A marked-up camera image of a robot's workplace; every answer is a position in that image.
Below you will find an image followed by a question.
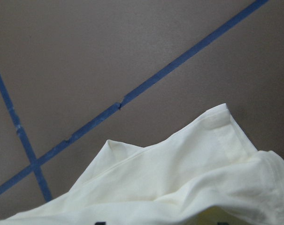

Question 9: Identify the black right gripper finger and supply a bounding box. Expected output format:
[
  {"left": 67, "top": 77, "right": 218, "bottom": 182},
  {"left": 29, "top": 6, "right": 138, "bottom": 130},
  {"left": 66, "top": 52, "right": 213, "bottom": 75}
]
[{"left": 95, "top": 221, "right": 107, "bottom": 225}]

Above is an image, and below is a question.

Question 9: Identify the cream long-sleeve cat shirt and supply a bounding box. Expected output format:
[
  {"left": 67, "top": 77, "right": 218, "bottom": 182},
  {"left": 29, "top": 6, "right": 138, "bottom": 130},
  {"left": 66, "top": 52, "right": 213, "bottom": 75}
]
[{"left": 0, "top": 104, "right": 284, "bottom": 225}]

